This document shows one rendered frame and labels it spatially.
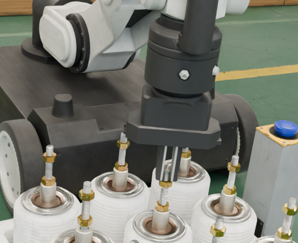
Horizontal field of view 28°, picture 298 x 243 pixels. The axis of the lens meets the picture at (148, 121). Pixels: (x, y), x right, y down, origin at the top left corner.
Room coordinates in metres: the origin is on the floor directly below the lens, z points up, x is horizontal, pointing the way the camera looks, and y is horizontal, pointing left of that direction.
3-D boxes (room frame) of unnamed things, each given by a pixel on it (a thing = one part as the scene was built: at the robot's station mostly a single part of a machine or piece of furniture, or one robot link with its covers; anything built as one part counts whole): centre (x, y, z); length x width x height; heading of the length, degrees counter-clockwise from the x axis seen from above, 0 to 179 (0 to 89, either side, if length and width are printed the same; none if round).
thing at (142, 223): (0.71, -0.03, 0.25); 0.08 x 0.08 x 0.01
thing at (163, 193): (0.71, -0.03, 0.30); 0.01 x 0.01 x 0.08
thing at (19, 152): (1.08, 0.25, 0.10); 0.20 x 0.05 x 0.20; 31
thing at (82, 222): (0.64, 0.07, 0.29); 0.02 x 0.02 x 0.01; 31
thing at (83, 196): (0.64, 0.07, 0.33); 0.02 x 0.02 x 0.01; 31
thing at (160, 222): (0.71, -0.03, 0.26); 0.02 x 0.02 x 0.03
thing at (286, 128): (0.93, -0.23, 0.32); 0.04 x 0.04 x 0.02
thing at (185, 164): (0.87, -0.06, 0.26); 0.02 x 0.02 x 0.03
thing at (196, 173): (0.87, -0.06, 0.25); 0.08 x 0.08 x 0.01
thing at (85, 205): (0.64, 0.07, 0.31); 0.01 x 0.01 x 0.08
